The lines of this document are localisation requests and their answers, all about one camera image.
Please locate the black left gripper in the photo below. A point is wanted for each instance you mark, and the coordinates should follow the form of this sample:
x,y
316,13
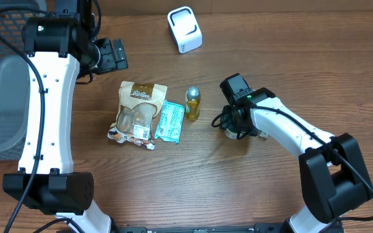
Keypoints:
x,y
112,64

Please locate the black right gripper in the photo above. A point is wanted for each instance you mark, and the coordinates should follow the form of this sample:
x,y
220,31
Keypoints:
x,y
233,128

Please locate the green lidded jar with tissues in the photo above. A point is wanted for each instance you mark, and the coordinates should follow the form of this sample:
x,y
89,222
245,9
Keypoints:
x,y
231,133

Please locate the small teal tissue pack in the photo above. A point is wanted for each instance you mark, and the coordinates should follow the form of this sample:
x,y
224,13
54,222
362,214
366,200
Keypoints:
x,y
263,135

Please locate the yellow liquid bottle silver cap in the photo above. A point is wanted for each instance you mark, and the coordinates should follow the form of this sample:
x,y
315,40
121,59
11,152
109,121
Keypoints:
x,y
192,99

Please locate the brown snack wrapper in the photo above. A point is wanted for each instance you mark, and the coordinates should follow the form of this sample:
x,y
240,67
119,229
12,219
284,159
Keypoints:
x,y
139,104

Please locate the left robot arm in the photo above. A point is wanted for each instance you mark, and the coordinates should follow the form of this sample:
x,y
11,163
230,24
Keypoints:
x,y
60,47

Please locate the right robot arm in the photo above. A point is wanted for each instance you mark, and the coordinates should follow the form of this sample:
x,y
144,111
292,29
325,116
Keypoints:
x,y
334,177

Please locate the white barcode scanner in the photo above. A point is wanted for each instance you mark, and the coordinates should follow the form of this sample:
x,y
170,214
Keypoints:
x,y
184,29

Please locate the dark grey plastic basket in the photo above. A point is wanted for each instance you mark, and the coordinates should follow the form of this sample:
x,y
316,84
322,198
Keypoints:
x,y
14,92

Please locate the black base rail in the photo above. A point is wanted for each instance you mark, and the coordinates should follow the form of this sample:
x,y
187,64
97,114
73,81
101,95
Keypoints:
x,y
202,229

